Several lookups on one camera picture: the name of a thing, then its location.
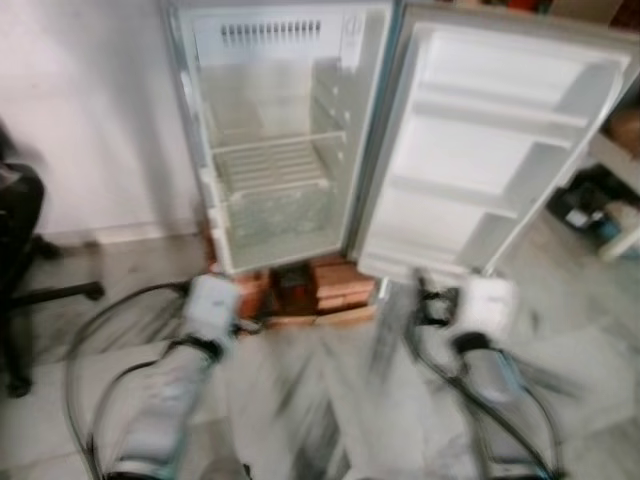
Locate grey fridge door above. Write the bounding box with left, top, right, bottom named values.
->
left=352, top=3, right=640, bottom=288

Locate red brick base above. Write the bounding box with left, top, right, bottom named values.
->
left=205, top=250, right=383, bottom=329

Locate black and blue appliance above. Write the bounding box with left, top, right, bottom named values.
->
left=548, top=165, right=626, bottom=241

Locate black office chair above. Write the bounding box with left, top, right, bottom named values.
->
left=0, top=120, right=106, bottom=398

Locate brown cardboard box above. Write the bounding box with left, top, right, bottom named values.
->
left=603, top=105, right=640, bottom=156

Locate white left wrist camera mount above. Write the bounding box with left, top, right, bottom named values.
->
left=183, top=273, right=243, bottom=346

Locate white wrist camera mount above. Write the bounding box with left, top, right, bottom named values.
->
left=183, top=273, right=243, bottom=346
left=455, top=275, right=518, bottom=341

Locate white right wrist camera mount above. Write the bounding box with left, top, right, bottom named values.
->
left=455, top=275, right=518, bottom=341

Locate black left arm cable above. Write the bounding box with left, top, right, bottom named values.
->
left=85, top=360, right=151, bottom=471
left=62, top=282, right=191, bottom=471

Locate white wire fridge shelf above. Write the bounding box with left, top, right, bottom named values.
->
left=208, top=130, right=333, bottom=198

